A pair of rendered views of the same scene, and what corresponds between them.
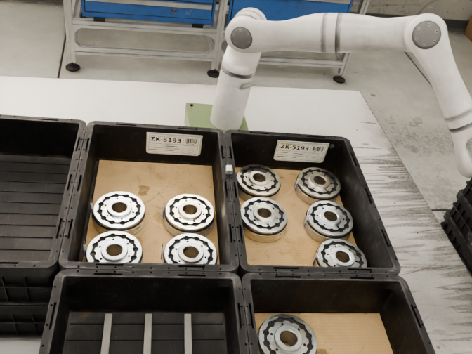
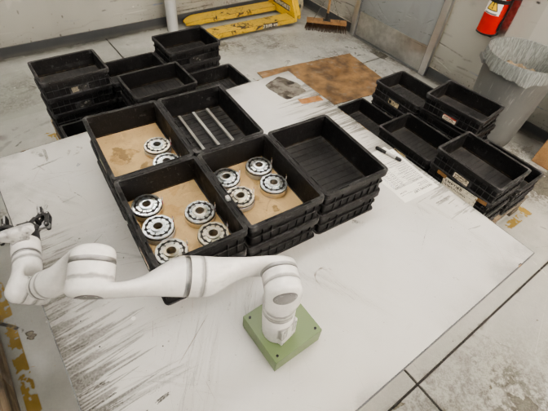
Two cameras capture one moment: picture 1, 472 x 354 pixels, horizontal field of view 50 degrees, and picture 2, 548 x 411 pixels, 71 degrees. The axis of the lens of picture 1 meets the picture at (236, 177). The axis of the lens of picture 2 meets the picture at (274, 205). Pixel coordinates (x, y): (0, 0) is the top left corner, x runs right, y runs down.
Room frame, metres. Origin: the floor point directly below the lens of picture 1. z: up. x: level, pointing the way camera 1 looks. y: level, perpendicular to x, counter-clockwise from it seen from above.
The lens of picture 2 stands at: (1.63, -0.20, 1.86)
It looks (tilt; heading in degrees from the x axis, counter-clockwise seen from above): 47 degrees down; 156
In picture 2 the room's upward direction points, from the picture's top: 7 degrees clockwise
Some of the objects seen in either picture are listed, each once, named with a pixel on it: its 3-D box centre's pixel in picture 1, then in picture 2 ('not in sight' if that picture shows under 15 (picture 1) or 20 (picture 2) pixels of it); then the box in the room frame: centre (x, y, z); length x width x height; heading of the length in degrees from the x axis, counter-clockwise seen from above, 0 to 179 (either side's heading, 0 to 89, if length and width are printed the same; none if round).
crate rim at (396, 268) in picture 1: (301, 197); (178, 207); (0.76, -0.14, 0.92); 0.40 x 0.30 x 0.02; 13
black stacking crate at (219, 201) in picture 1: (153, 208); (258, 187); (0.69, 0.15, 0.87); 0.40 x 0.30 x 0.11; 13
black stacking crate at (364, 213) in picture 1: (296, 213); (180, 217); (0.76, -0.14, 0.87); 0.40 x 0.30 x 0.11; 13
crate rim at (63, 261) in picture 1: (154, 190); (258, 177); (0.69, 0.15, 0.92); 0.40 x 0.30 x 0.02; 13
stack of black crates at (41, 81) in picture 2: not in sight; (78, 97); (-0.88, -0.56, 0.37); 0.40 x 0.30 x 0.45; 107
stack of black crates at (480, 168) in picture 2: not in sight; (466, 187); (0.54, 1.49, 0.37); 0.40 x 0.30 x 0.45; 17
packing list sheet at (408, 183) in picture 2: not in sight; (396, 172); (0.61, 0.86, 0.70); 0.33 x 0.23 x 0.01; 17
